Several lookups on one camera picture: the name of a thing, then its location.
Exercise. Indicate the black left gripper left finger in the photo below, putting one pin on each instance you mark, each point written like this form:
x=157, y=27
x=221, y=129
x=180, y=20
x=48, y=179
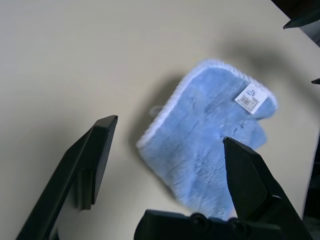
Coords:
x=75, y=175

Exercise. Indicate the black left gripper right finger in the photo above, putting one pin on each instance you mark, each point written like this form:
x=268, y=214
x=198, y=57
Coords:
x=252, y=180

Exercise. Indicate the light blue towel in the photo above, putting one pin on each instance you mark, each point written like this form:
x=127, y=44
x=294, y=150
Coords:
x=200, y=140

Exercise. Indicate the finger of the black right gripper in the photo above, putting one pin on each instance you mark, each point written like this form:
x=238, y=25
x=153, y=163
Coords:
x=303, y=21
x=316, y=81

